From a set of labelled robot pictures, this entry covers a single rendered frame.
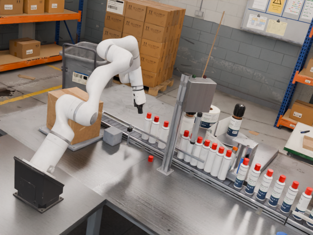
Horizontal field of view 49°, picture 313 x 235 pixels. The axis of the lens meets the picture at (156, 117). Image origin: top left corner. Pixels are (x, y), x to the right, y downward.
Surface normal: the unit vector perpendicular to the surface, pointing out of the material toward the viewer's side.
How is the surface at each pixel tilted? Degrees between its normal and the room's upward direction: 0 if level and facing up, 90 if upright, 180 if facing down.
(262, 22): 90
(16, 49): 90
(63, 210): 0
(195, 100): 90
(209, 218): 0
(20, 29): 90
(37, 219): 0
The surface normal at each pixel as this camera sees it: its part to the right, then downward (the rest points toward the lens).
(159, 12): -0.40, 0.31
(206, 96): 0.32, 0.45
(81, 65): -0.21, 0.43
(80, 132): 0.75, 0.39
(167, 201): 0.18, -0.89
